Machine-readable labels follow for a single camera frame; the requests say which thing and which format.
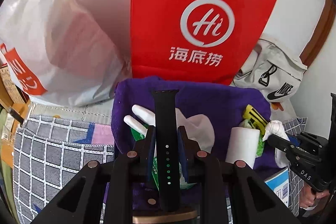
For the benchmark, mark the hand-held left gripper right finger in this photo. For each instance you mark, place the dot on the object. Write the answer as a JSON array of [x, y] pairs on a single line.
[[183, 154]]

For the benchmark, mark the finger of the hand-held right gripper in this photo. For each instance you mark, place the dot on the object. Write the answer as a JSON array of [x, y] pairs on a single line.
[[296, 140], [282, 146]]

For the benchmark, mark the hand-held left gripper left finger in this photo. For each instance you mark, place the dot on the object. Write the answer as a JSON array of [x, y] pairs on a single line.
[[151, 151]]

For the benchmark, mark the white tissue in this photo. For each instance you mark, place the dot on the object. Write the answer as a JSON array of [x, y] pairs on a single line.
[[274, 129]]

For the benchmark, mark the green tissue packet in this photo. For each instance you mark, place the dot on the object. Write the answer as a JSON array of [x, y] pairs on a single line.
[[138, 134]]

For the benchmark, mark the person's right hand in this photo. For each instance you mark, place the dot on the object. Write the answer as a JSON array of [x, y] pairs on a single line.
[[309, 197]]

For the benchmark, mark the blue box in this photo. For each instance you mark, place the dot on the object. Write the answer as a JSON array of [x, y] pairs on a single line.
[[275, 182]]

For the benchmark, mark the white glove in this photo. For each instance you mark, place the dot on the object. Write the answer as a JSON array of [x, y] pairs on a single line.
[[140, 115]]

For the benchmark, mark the white paper roll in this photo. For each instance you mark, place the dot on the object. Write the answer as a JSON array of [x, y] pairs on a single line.
[[241, 148]]

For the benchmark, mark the yellow black packet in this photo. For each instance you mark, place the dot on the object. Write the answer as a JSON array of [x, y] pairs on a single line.
[[250, 113]]

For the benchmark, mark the white sling bag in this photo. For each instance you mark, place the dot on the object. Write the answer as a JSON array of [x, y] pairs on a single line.
[[278, 66]]

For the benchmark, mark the grey checked bed sheet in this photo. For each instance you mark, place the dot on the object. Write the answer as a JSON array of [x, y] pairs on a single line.
[[52, 150]]

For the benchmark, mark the light green bedding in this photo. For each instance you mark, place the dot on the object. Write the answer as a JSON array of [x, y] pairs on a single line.
[[5, 161]]

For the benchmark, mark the red paper bag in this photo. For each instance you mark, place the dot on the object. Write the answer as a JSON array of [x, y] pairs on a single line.
[[162, 3]]

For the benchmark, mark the cardboard box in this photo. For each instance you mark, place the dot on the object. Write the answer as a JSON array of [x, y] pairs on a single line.
[[8, 85]]

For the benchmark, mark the large white plastic bag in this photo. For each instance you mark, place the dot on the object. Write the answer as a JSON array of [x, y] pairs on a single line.
[[39, 16]]

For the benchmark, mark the brown wooden door frame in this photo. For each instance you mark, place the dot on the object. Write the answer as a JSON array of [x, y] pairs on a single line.
[[324, 24]]

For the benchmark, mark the wooden bed frame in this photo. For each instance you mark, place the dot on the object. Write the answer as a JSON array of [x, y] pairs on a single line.
[[19, 109]]

